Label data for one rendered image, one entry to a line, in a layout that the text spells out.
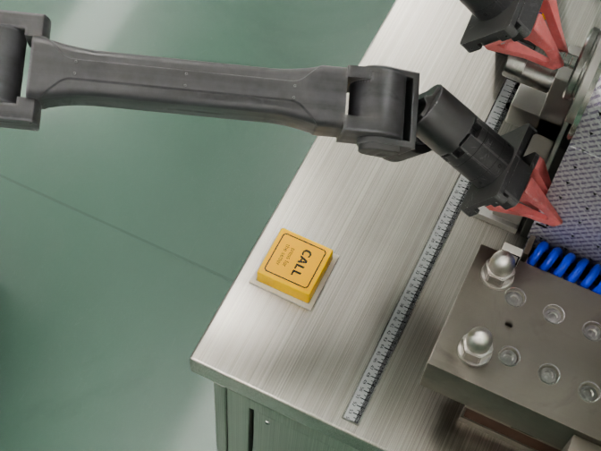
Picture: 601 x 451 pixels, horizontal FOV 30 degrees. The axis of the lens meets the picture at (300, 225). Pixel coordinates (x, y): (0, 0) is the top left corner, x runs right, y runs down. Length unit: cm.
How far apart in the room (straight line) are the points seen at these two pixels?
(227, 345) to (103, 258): 112
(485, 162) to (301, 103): 20
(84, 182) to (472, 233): 127
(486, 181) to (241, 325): 35
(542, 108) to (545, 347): 25
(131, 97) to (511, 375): 48
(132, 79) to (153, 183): 139
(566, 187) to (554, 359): 18
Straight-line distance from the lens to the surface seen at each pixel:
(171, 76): 111
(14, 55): 114
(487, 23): 110
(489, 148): 117
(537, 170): 120
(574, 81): 111
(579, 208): 121
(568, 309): 125
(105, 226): 245
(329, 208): 141
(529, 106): 124
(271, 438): 143
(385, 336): 134
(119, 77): 111
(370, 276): 137
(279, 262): 134
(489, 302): 123
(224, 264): 239
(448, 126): 115
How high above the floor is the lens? 211
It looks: 60 degrees down
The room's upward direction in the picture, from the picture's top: 6 degrees clockwise
